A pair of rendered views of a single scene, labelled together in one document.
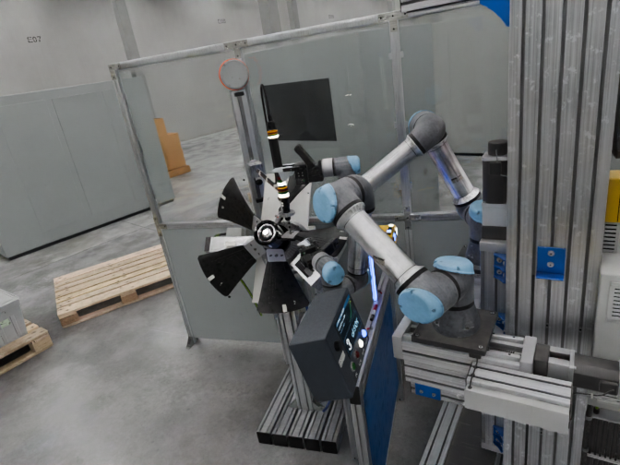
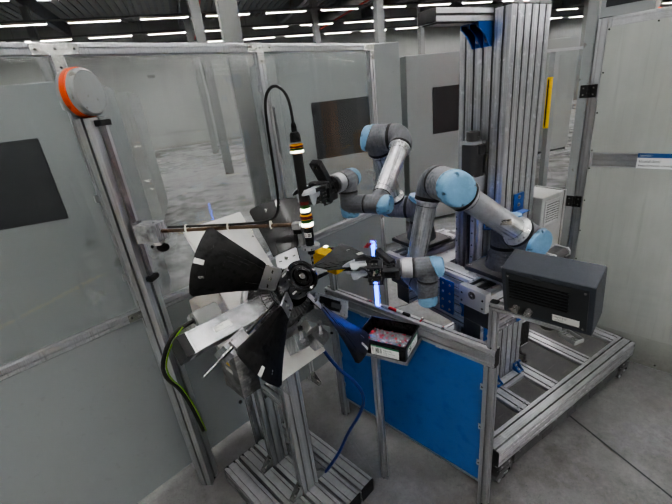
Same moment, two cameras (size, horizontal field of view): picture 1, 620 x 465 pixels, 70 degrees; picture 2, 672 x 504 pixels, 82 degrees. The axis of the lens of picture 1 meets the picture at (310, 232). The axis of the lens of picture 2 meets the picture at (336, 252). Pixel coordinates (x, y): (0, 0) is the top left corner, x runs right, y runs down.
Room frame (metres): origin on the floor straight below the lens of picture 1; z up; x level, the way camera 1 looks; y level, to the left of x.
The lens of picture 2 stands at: (1.17, 1.21, 1.79)
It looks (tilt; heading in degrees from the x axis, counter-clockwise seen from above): 22 degrees down; 296
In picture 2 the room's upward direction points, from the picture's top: 7 degrees counter-clockwise
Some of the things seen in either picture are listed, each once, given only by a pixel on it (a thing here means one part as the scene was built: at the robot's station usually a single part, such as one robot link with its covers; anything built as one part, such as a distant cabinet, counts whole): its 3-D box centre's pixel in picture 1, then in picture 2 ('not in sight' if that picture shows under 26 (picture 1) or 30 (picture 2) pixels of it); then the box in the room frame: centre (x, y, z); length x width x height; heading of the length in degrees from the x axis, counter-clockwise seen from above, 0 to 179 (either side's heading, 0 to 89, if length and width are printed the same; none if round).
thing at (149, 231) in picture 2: (255, 169); (149, 231); (2.43, 0.24, 1.37); 0.10 x 0.07 x 0.09; 15
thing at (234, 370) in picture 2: not in sight; (238, 366); (2.22, 0.18, 0.73); 0.15 x 0.09 x 0.22; 160
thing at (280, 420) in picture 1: (312, 400); (296, 478); (2.06, 0.14, 0.04); 0.62 x 0.45 x 0.08; 160
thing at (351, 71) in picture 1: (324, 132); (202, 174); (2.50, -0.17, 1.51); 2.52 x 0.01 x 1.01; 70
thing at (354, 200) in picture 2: not in sight; (353, 203); (1.76, -0.19, 1.37); 0.11 x 0.08 x 0.11; 175
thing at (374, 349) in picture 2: not in sight; (387, 338); (1.60, -0.04, 0.85); 0.22 x 0.17 x 0.07; 175
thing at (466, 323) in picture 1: (455, 310); (504, 254); (1.19, -0.42, 1.09); 0.15 x 0.15 x 0.10
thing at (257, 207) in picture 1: (267, 241); (162, 334); (2.52, 0.27, 0.90); 0.08 x 0.06 x 1.80; 105
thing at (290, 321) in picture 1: (296, 352); (296, 426); (1.97, 0.18, 0.46); 0.09 x 0.05 x 0.91; 70
